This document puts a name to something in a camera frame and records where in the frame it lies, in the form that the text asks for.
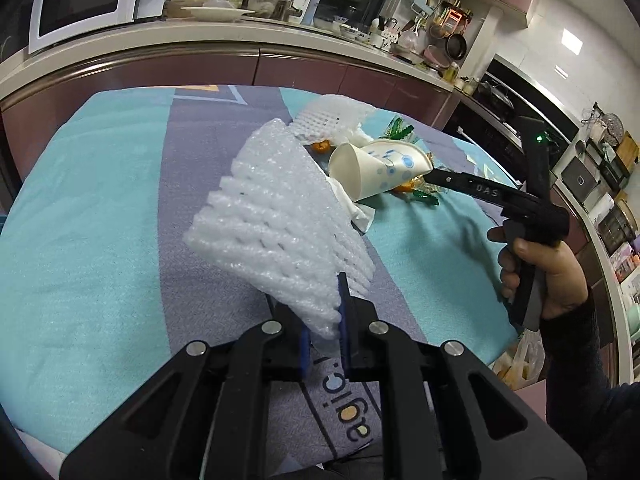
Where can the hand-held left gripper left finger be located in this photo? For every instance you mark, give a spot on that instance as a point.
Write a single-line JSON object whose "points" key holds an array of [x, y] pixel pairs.
{"points": [[304, 355]]}

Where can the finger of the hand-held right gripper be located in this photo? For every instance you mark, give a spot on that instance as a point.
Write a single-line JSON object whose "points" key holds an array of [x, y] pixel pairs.
{"points": [[450, 180]]}

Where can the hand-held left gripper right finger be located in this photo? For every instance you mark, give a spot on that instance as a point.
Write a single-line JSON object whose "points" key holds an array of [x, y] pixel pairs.
{"points": [[343, 320]]}

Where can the blue dotted paper cup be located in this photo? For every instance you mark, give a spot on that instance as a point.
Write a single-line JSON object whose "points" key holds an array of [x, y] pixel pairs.
{"points": [[360, 170]]}

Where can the white tissue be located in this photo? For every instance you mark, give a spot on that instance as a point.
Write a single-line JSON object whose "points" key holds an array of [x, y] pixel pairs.
{"points": [[362, 217]]}

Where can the large white foam fruit net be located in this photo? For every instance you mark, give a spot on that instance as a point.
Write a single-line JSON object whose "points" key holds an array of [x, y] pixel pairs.
{"points": [[280, 220]]}

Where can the person's right forearm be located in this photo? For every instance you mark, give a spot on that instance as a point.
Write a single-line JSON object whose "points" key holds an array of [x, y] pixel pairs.
{"points": [[590, 385]]}

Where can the person's right hand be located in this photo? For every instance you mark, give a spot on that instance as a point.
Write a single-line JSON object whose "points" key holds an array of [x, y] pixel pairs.
{"points": [[562, 280]]}

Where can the green candy wrapper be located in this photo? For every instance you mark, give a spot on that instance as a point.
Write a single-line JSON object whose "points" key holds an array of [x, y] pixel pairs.
{"points": [[397, 130], [425, 195]]}

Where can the orange peel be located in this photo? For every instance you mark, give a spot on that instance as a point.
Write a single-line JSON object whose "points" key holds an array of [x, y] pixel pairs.
{"points": [[406, 187], [321, 147]]}

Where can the cluttered storage rack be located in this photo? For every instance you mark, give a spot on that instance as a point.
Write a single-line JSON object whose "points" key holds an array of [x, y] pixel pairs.
{"points": [[610, 200]]}

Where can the black stove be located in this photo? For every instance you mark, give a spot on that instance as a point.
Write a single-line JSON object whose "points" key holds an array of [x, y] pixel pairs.
{"points": [[500, 110]]}

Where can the black frying pan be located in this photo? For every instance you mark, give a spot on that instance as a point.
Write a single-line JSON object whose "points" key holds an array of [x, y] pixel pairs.
{"points": [[456, 46]]}

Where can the small white foam fruit net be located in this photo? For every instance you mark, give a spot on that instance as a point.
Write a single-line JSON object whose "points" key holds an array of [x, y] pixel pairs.
{"points": [[325, 115]]}

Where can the white plastic bag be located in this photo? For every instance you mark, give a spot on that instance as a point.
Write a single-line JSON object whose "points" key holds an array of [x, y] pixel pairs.
{"points": [[522, 360]]}

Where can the white utensil holder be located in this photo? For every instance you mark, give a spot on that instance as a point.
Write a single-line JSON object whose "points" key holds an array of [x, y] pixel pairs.
{"points": [[385, 35]]}

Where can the blue bottle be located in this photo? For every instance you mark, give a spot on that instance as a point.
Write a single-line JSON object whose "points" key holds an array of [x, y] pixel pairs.
{"points": [[314, 7]]}

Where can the teal and grey printed blanket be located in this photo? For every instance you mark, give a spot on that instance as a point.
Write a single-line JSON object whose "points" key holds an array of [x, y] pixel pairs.
{"points": [[100, 260]]}

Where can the white lotion bottle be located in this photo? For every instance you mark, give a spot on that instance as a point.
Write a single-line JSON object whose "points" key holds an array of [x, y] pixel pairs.
{"points": [[301, 2]]}

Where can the kitchen counter cabinet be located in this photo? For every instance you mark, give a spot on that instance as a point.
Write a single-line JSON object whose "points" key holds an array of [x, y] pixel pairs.
{"points": [[200, 65]]}

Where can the white plate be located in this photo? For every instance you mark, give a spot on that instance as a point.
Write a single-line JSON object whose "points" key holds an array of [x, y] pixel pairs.
{"points": [[217, 12]]}

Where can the white microwave oven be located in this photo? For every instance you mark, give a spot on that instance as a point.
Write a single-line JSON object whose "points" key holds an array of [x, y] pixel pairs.
{"points": [[90, 0]]}

